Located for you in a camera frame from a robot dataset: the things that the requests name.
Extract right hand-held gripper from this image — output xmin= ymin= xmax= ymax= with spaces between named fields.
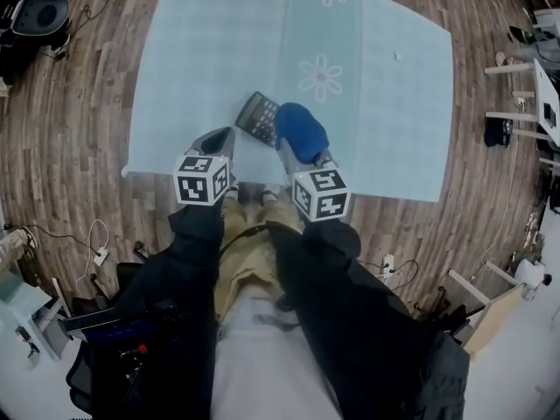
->
xmin=275 ymin=136 xmax=352 ymax=223

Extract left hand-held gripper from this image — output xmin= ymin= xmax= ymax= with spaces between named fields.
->
xmin=172 ymin=126 xmax=236 ymax=207

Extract blue cloth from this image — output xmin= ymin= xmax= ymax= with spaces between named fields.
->
xmin=273 ymin=101 xmax=330 ymax=165

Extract black calculator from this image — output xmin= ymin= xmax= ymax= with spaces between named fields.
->
xmin=234 ymin=90 xmax=281 ymax=149

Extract person's right forearm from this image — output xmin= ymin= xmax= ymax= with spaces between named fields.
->
xmin=266 ymin=216 xmax=367 ymax=314

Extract person's left forearm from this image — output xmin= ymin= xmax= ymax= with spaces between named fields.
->
xmin=130 ymin=199 xmax=227 ymax=310

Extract light blue tablecloth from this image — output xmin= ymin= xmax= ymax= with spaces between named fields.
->
xmin=122 ymin=0 xmax=454 ymax=203

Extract person's khaki trousers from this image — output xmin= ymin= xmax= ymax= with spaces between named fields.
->
xmin=216 ymin=197 xmax=304 ymax=323

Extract black bag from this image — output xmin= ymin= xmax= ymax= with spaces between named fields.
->
xmin=485 ymin=118 xmax=514 ymax=148

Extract black box with blue panel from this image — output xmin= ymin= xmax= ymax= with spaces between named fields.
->
xmin=65 ymin=302 xmax=179 ymax=345

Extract person's white shirt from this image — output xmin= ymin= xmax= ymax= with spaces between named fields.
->
xmin=209 ymin=295 xmax=347 ymax=420

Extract grey round-back chair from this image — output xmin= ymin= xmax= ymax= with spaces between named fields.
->
xmin=0 ymin=0 xmax=72 ymax=56

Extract light wooden board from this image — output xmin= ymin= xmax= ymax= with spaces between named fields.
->
xmin=448 ymin=269 xmax=526 ymax=358

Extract small white table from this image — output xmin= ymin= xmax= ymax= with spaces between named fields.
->
xmin=484 ymin=57 xmax=560 ymax=148

